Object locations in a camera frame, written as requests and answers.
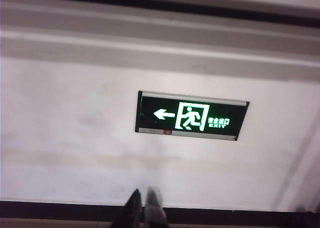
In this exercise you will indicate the green illuminated exit sign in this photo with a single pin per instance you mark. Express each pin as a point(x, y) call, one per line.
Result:
point(162, 113)

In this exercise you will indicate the black baseboard strip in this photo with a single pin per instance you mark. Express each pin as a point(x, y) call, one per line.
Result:
point(62, 209)

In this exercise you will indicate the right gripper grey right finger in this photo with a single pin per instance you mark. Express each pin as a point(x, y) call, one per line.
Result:
point(153, 210)

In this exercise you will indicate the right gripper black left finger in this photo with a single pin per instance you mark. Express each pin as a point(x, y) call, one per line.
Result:
point(131, 213)

